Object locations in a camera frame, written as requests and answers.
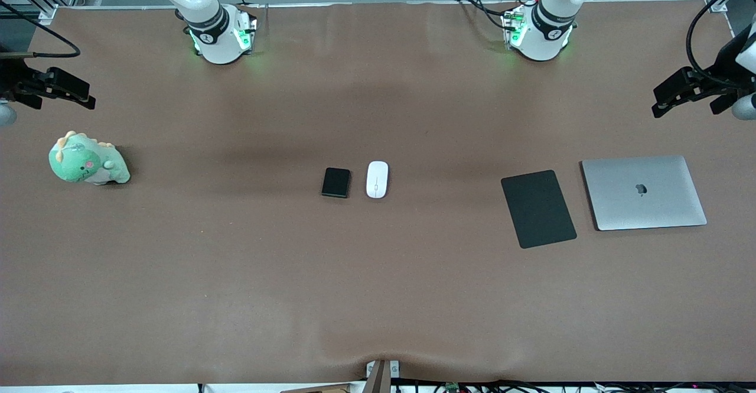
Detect white computer mouse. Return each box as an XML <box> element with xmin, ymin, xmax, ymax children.
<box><xmin>366</xmin><ymin>161</ymin><xmax>389</xmax><ymax>199</ymax></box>

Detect black mouse pad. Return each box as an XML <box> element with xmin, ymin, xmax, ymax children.
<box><xmin>501</xmin><ymin>170</ymin><xmax>578</xmax><ymax>249</ymax></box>

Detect green dinosaur plush toy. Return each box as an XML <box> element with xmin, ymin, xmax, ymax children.
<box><xmin>48</xmin><ymin>131</ymin><xmax>131</xmax><ymax>186</ymax></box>

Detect silver laptop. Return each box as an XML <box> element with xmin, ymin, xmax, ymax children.
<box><xmin>581</xmin><ymin>155</ymin><xmax>708</xmax><ymax>231</ymax></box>

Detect brown table cover mat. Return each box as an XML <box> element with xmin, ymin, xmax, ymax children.
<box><xmin>0</xmin><ymin>0</ymin><xmax>756</xmax><ymax>385</ymax></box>

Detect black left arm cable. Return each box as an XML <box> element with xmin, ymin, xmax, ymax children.
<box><xmin>685</xmin><ymin>0</ymin><xmax>756</xmax><ymax>89</ymax></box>

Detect black cable at arm base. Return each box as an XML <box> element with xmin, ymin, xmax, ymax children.
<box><xmin>455</xmin><ymin>0</ymin><xmax>532</xmax><ymax>31</ymax></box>

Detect metal table edge bracket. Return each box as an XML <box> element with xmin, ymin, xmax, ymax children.
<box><xmin>365</xmin><ymin>359</ymin><xmax>401</xmax><ymax>393</ymax></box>

